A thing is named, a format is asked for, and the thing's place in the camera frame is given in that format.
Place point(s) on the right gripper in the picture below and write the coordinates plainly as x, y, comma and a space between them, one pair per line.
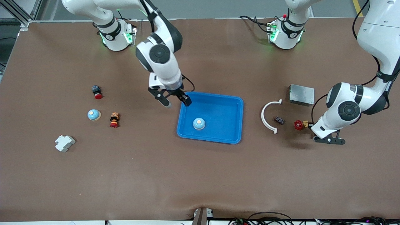
177, 92

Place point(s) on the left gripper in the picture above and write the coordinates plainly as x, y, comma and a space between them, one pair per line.
310, 125

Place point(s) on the brown capacitor with white print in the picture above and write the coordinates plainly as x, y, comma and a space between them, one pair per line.
279, 120

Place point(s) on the light blue call bell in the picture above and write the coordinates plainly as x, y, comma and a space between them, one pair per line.
94, 115
198, 123

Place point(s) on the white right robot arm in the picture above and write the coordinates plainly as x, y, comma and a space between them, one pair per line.
159, 54

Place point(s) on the brass valve with red handwheel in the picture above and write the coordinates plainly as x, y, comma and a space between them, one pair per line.
298, 125

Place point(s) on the silver perforated metal box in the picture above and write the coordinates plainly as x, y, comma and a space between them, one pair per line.
301, 94

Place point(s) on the blue plastic tray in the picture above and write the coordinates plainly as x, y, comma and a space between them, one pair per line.
218, 118

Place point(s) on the yellow red emergency stop button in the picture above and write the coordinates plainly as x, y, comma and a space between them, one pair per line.
114, 120

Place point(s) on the black red push button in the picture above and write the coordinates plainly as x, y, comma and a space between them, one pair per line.
98, 96

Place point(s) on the white circuit breaker block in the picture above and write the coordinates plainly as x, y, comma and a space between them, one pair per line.
64, 143

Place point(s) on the white curved plastic bracket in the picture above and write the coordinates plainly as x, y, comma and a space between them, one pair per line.
262, 117

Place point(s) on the aluminium extrusion frame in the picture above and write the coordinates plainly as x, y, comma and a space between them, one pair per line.
26, 23

